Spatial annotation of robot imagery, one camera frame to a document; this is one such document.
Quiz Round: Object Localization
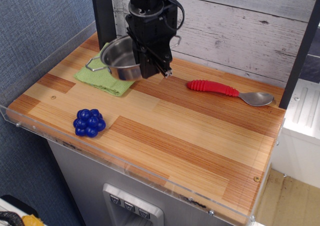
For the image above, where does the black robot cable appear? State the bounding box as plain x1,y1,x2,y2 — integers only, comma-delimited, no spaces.
163,0,186,33

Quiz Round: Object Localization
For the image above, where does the green cloth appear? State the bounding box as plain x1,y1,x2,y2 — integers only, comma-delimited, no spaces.
73,52,134,97

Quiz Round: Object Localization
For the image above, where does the grey toy fridge cabinet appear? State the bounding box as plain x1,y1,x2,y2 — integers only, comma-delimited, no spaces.
49,141,228,225

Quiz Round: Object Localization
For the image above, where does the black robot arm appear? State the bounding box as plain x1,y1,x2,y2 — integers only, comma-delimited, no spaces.
125,0,178,79

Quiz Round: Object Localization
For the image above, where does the silver dispenser button panel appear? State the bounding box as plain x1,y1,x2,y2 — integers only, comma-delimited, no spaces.
102,183,165,225

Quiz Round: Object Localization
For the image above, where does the dark right frame post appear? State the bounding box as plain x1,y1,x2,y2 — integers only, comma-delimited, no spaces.
279,0,320,109

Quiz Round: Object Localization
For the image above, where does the yellow black object corner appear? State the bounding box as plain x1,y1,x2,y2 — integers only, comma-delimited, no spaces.
0,195,46,225

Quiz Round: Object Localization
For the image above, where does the white toy sink counter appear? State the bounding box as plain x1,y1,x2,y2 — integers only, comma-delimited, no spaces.
271,79,320,188

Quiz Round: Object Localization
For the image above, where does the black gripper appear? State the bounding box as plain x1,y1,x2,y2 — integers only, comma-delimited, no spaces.
125,7,178,79

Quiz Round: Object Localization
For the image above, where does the red handled metal spoon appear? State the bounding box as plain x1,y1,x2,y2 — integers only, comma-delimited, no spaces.
186,80,274,107

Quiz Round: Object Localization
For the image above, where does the dark frame post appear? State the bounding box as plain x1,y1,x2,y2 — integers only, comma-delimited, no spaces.
279,0,320,109
92,0,117,50

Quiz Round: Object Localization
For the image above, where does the dark left frame post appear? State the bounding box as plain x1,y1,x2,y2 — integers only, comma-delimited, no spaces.
92,0,117,50

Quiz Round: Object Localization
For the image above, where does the stainless steel pot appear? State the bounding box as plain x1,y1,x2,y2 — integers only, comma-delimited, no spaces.
91,36,173,81

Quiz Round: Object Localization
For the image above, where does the blue toy grape cluster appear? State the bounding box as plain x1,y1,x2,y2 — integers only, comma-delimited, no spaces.
73,109,106,138

